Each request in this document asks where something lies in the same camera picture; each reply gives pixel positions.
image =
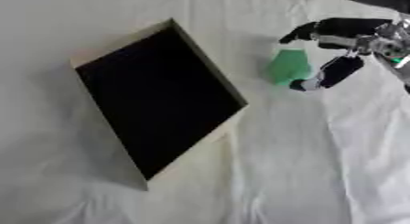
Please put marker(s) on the cardboard box with black inside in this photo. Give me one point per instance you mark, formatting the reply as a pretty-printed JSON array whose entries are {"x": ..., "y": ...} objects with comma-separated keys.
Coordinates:
[{"x": 160, "y": 96}]

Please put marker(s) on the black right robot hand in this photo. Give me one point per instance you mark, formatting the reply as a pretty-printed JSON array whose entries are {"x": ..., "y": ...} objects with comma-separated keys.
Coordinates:
[{"x": 349, "y": 28}]

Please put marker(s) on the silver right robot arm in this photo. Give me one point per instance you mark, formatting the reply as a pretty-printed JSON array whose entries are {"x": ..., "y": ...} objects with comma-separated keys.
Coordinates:
[{"x": 394, "y": 44}]

